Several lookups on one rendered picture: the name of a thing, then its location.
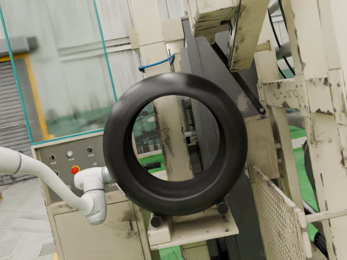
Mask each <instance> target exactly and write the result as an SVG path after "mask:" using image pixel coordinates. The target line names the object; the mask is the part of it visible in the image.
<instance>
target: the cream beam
mask: <svg viewBox="0 0 347 260"><path fill-rule="evenodd" d="M187 1H188V3H187V11H186V12H187V13H188V18H189V21H190V26H191V31H192V32H191V34H192V36H193V38H196V37H201V36H204V34H207V33H212V32H215V31H216V33H220V32H223V31H228V29H229V27H228V24H224V25H220V22H221V21H223V20H225V21H227V20H231V17H232V16H233V14H234V13H235V10H236V9H237V7H238V5H237V0H195V5H196V13H195V9H194V4H193V0H187Z"/></svg>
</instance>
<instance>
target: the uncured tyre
mask: <svg viewBox="0 0 347 260"><path fill-rule="evenodd" d="M168 95H182V96H187V97H190V98H193V99H196V100H198V101H200V102H201V103H203V104H204V105H205V106H206V107H207V108H208V109H209V110H210V112H211V113H212V114H213V116H214V118H215V120H216V122H217V125H218V129H219V147H218V151H217V154H216V156H215V158H214V160H213V161H212V163H211V164H210V165H209V167H208V168H207V169H206V170H205V171H203V172H202V173H201V174H199V175H198V176H196V177H194V178H192V179H189V180H185V181H177V182H174V181H167V180H163V179H161V178H158V177H156V176H154V175H152V174H151V173H149V172H148V171H147V170H146V169H145V168H144V167H143V166H142V165H141V164H140V162H139V161H138V159H137V157H136V155H135V152H134V149H133V144H132V131H133V126H134V123H135V121H136V119H137V117H138V115H139V114H140V112H141V111H142V110H143V109H144V108H145V107H146V106H147V105H148V104H149V103H150V102H152V101H154V100H155V99H157V98H160V97H163V96H168ZM247 150H248V138H247V130H246V126H245V122H244V120H243V117H242V115H241V113H240V111H239V109H238V107H237V105H236V104H235V102H234V101H233V100H232V98H231V97H230V96H229V95H228V94H227V93H226V92H225V91H224V90H223V89H222V88H220V87H219V86H218V85H216V84H214V83H213V82H211V81H209V80H207V79H205V78H203V77H201V76H198V75H194V74H190V73H183V72H167V73H160V74H156V75H152V76H150V77H147V78H145V79H143V80H141V81H139V82H137V83H136V84H134V85H133V86H131V87H130V88H129V89H128V90H127V91H126V92H125V93H124V94H123V95H122V96H121V97H120V98H119V99H118V100H117V102H116V103H115V104H114V106H113V107H112V109H111V111H110V113H109V115H108V118H107V120H106V123H105V127H104V132H103V155H104V160H105V164H106V167H107V170H108V172H109V174H110V176H111V178H112V180H113V182H114V183H117V185H118V186H119V187H120V188H121V190H122V191H123V192H124V193H125V196H126V197H127V198H128V199H129V200H130V201H131V202H133V203H134V204H136V205H137V206H139V207H141V208H143V209H145V210H147V211H149V212H152V213H155V214H159V215H164V216H186V215H191V214H195V213H198V212H201V211H203V210H206V209H208V208H210V207H211V206H213V205H215V204H216V203H218V202H219V201H220V200H221V199H223V198H224V197H225V196H226V195H227V194H228V193H229V192H230V191H231V190H232V188H233V187H234V186H235V184H236V183H237V181H238V179H239V178H240V176H241V174H242V171H243V169H244V166H245V162H246V158H247Z"/></svg>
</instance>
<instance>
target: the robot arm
mask: <svg viewBox="0 0 347 260"><path fill-rule="evenodd" d="M142 166H143V167H144V168H145V169H146V170H147V171H148V170H150V169H155V168H160V167H161V162H160V161H157V162H153V163H149V164H148V163H145V164H142ZM0 174H10V175H17V174H32V175H35V176H37V177H39V178H40V179H42V180H43V181H44V182H45V183H46V184H47V185H48V186H49V187H50V188H51V189H52V190H53V191H54V192H55V193H56V194H57V195H59V196H60V197H61V198H62V199H63V200H64V201H65V202H66V203H67V204H68V205H70V206H71V207H73V208H75V209H78V210H79V211H80V213H81V214H82V215H84V216H85V217H86V220H87V222H88V223H89V224H91V225H98V224H101V223H103V222H104V221H105V219H106V215H107V203H106V196H105V192H104V186H105V184H109V183H113V180H112V178H111V176H110V174H109V172H108V170H107V167H93V168H88V169H85V170H82V171H80V172H78V173H76V174H75V176H74V184H75V187H76V188H78V189H80V190H84V195H83V196H82V197H81V198H80V197H77V196H76V195H75V194H74V193H73V192H72V191H71V190H70V189H69V188H68V187H67V186H66V185H65V184H64V182H63V181H62V180H61V179H60V178H59V177H58V176H57V175H56V174H55V173H54V172H53V171H52V170H51V169H50V168H49V167H48V166H47V165H45V164H44V163H42V162H40V161H38V160H36V159H33V158H31V157H28V156H26V155H24V154H22V153H19V152H17V151H14V150H11V149H8V148H4V147H0Z"/></svg>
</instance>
